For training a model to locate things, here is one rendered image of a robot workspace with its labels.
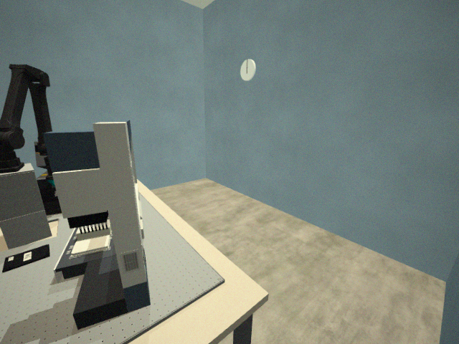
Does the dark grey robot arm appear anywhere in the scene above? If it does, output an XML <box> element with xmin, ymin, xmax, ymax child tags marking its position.
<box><xmin>0</xmin><ymin>64</ymin><xmax>52</xmax><ymax>173</ymax></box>

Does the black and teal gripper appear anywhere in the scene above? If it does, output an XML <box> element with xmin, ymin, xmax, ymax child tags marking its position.
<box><xmin>45</xmin><ymin>166</ymin><xmax>55</xmax><ymax>187</ymax></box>

